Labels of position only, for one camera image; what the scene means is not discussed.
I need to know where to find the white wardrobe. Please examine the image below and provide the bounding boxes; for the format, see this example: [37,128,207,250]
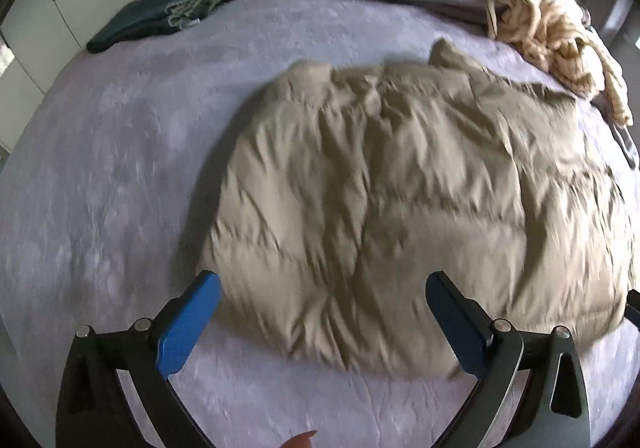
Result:
[0,0,151,149]

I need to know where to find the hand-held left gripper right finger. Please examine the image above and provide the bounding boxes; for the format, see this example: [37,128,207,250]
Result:
[425,271,593,448]

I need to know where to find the person's left hand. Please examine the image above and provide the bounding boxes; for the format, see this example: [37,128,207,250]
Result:
[279,429,319,448]

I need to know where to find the folded dark jeans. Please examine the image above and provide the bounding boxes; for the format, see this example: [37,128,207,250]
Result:
[86,0,238,54]

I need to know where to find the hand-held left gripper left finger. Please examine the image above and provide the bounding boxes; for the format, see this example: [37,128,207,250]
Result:
[56,270,222,448]

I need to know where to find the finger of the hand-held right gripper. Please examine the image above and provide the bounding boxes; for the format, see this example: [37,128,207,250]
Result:
[622,288,640,326]

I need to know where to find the cream striped robe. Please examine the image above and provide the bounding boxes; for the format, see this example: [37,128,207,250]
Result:
[485,0,636,126]

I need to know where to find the beige puffer jacket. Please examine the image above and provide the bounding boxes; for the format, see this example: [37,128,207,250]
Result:
[200,38,633,381]

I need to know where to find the grey cloth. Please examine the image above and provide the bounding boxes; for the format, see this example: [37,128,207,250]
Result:
[602,98,640,169]

